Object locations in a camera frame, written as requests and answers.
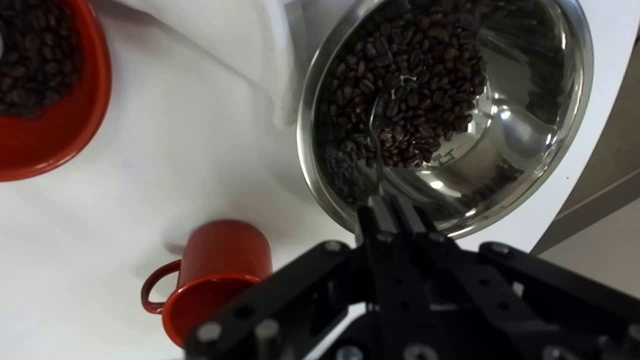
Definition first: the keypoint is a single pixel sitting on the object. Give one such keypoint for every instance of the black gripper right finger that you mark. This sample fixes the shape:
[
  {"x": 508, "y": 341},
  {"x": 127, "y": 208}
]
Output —
[{"x": 410, "y": 220}]

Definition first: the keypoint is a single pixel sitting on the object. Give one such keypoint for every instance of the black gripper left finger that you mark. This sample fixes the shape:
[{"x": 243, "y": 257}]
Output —
[{"x": 376, "y": 220}]

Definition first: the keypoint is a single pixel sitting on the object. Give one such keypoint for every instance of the small metal spoon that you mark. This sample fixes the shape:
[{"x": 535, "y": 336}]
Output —
[{"x": 374, "y": 125}]

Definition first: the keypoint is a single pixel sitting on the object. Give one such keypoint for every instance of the metal bowl with coffee beans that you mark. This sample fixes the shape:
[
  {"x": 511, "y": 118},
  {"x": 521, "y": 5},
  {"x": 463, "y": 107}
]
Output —
[{"x": 541, "y": 66}]

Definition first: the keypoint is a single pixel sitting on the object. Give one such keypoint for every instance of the red mug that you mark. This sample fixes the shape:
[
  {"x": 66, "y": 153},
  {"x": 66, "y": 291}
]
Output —
[{"x": 220, "y": 260}]

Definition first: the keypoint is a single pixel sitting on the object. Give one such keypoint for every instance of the red bowl with coffee beans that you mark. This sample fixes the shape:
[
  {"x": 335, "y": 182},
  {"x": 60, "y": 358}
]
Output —
[{"x": 64, "y": 129}]

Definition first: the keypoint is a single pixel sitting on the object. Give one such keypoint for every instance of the round white table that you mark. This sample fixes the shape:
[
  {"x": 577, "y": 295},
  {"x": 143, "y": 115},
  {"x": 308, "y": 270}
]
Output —
[{"x": 185, "y": 140}]

